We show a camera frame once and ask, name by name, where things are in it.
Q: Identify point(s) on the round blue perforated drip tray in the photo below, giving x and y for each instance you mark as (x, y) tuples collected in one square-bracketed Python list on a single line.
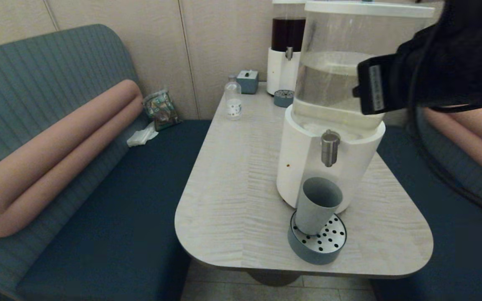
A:
[(303, 251)]

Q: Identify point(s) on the small clear bottle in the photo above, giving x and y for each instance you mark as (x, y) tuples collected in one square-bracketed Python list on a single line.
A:
[(232, 104)]

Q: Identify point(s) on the steel dark dispenser tap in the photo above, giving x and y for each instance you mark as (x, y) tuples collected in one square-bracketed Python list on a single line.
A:
[(288, 54)]

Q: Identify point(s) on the blue-grey tissue box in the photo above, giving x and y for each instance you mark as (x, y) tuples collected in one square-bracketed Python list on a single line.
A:
[(247, 82)]

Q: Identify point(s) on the small round blue drip tray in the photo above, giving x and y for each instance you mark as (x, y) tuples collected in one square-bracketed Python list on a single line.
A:
[(283, 101)]

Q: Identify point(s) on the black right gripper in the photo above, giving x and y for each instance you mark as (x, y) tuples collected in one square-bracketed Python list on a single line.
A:
[(391, 83)]

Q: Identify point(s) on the teal upholstered bench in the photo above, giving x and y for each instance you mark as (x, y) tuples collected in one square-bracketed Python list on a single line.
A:
[(111, 217), (433, 259)]

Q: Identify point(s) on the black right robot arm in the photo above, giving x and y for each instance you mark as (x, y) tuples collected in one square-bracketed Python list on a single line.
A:
[(467, 54)]

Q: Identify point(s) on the dark drink dispenser white base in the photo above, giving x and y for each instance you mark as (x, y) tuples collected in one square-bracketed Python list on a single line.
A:
[(278, 74)]

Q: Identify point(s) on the pink bolster cushion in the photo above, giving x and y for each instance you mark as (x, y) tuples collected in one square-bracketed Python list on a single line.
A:
[(57, 159), (475, 133)]

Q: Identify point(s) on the grey-blue plastic cup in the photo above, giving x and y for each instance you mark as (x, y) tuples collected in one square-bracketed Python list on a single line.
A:
[(314, 209)]

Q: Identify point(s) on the crumpled white tissue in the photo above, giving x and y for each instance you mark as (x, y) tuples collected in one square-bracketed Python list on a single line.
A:
[(141, 137)]

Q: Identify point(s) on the clear water dispenser white base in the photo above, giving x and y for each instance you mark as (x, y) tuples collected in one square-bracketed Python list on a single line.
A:
[(308, 175)]

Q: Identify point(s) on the green snack bag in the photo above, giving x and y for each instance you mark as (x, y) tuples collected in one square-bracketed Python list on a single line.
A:
[(161, 110)]

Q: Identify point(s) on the steel water dispenser tap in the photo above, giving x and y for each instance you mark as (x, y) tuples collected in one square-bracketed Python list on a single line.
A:
[(330, 149)]

